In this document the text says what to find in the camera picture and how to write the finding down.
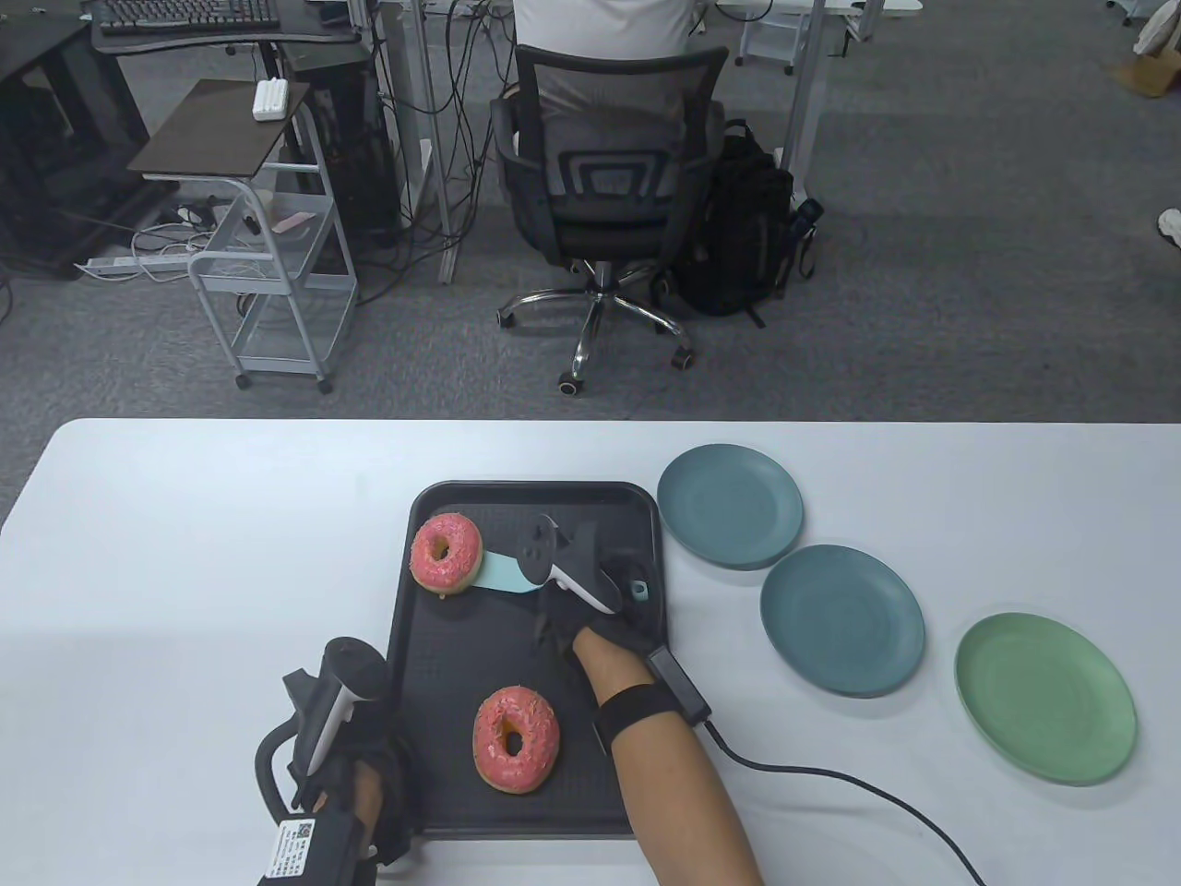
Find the person's right hand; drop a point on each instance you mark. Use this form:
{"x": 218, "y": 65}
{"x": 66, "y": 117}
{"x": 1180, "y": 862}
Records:
{"x": 616, "y": 639}

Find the person's left hand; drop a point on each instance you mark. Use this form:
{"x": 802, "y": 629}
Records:
{"x": 369, "y": 794}

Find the person's left fingers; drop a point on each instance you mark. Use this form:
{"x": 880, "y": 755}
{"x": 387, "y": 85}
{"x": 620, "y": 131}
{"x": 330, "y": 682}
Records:
{"x": 386, "y": 755}

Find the person's right thumb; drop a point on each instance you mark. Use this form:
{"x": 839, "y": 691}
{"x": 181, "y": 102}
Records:
{"x": 554, "y": 626}

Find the light teal spatula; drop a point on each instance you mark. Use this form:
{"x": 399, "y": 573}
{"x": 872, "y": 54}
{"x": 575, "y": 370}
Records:
{"x": 503, "y": 573}

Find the person's right forearm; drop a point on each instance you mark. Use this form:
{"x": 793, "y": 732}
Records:
{"x": 678, "y": 803}

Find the white and black hand controller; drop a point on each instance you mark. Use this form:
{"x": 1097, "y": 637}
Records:
{"x": 565, "y": 559}
{"x": 334, "y": 701}

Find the black plastic tray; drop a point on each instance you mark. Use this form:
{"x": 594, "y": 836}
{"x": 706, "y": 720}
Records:
{"x": 461, "y": 646}

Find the pink sprinkled donut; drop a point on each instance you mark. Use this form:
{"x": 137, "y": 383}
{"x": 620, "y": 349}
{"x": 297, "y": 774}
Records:
{"x": 517, "y": 739}
{"x": 447, "y": 552}

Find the blue-grey round plate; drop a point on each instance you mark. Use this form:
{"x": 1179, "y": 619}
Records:
{"x": 841, "y": 619}
{"x": 731, "y": 506}

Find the black mesh office chair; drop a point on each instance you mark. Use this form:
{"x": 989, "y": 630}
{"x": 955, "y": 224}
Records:
{"x": 604, "y": 185}

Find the white rolling cart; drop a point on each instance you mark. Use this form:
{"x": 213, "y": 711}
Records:
{"x": 277, "y": 277}

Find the black backpack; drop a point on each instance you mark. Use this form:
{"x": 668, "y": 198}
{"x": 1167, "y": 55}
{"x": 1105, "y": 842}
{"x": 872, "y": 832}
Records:
{"x": 743, "y": 221}

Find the green round plate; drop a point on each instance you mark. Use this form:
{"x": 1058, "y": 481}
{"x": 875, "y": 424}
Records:
{"x": 1045, "y": 699}

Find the black computer tower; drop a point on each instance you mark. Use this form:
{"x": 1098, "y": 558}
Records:
{"x": 355, "y": 157}

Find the white floor power strip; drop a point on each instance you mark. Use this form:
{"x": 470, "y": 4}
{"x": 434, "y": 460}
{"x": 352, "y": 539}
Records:
{"x": 129, "y": 265}

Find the white desk leg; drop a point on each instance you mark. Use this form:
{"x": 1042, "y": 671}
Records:
{"x": 803, "y": 92}

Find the white ridged box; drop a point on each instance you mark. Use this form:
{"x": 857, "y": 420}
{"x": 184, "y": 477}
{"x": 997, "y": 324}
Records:
{"x": 269, "y": 100}

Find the dark brown board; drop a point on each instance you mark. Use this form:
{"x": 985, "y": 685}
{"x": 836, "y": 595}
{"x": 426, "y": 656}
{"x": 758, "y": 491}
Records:
{"x": 217, "y": 129}

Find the black desk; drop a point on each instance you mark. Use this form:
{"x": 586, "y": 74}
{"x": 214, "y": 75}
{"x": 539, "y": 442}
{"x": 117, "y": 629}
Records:
{"x": 231, "y": 41}

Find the black keyboard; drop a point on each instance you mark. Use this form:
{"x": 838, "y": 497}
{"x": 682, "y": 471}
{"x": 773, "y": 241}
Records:
{"x": 189, "y": 14}

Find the white shoe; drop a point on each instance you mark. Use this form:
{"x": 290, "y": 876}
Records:
{"x": 1171, "y": 227}

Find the cardboard box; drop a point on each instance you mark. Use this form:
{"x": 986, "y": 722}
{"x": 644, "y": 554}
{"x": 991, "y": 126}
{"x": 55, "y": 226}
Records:
{"x": 1149, "y": 72}

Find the black wrist camera with label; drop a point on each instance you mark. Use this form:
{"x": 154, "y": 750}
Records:
{"x": 314, "y": 847}

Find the white desk frame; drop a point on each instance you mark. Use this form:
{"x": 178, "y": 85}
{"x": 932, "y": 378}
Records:
{"x": 429, "y": 138}

